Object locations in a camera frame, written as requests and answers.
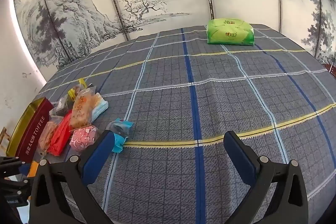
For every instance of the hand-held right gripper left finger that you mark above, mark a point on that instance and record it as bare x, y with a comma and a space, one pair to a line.
98, 154

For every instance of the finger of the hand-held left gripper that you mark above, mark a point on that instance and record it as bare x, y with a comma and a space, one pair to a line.
15, 192
9, 165

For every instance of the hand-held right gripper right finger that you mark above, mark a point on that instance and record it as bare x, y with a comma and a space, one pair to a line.
240, 154

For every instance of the pink flower print snack packet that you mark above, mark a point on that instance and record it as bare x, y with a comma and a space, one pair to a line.
84, 136

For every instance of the dark snack packet blue ends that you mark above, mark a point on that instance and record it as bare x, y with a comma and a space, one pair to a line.
120, 127

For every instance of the red snack packet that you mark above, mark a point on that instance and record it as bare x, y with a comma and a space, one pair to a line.
60, 134

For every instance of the red and gold tin box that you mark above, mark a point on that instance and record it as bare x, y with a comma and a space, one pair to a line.
34, 129

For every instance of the clear fried twist snack packet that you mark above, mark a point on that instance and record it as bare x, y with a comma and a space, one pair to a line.
81, 111

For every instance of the clear packet of brown snack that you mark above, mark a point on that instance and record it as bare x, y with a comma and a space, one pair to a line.
46, 134

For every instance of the blue cracker packet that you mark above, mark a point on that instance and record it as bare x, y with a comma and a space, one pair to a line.
101, 106

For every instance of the dark snack packet light-blue top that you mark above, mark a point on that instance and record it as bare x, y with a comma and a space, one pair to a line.
64, 106

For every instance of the wooden chair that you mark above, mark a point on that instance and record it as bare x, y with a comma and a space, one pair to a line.
4, 138

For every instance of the blue-grey plaid tablecloth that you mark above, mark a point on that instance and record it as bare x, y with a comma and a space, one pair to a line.
183, 108

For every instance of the green snack packet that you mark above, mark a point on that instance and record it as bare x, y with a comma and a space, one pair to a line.
231, 32

